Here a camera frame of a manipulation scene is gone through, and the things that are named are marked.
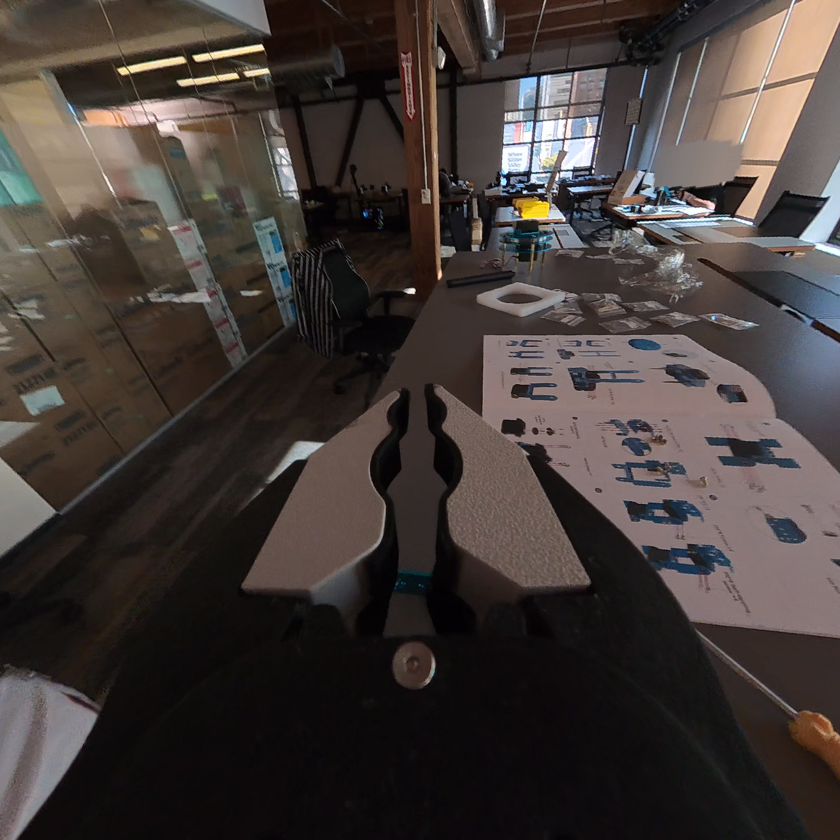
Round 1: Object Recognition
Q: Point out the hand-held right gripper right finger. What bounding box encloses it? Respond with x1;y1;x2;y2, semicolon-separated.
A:
424;384;593;636

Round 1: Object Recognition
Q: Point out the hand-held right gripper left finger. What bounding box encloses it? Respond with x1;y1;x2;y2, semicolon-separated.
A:
241;387;410;636

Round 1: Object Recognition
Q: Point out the clear acrylic robot base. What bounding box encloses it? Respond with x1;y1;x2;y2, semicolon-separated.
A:
502;220;555;273

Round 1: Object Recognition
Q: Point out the dark desk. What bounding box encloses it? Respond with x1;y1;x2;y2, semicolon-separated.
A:
371;239;840;840

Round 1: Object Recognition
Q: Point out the open printed instruction manual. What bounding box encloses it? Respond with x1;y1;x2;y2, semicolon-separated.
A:
482;335;840;641

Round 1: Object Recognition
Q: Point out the black white striped garment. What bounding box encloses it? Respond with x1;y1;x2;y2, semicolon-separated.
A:
290;239;349;358

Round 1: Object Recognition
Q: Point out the group of small clear bags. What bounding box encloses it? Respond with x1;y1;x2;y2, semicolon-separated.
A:
541;292;759;334

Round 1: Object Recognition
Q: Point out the crumpled clear plastic bag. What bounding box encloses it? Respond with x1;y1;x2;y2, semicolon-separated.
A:
617;246;703;296

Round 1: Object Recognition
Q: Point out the stack of cardboard boxes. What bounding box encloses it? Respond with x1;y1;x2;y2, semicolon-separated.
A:
0;197;303;506

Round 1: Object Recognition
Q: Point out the wooden pillar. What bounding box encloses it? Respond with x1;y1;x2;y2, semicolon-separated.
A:
394;0;442;296

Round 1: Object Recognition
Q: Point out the large grid window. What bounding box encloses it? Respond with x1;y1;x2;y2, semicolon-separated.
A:
502;69;608;185

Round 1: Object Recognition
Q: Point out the white square foam frame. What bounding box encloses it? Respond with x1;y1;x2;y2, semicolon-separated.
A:
476;283;565;322

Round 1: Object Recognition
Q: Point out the orange handled screwdriver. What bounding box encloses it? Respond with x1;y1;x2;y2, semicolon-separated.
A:
699;633;840;778

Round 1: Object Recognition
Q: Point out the silver ventilation duct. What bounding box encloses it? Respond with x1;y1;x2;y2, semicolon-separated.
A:
469;0;506;60

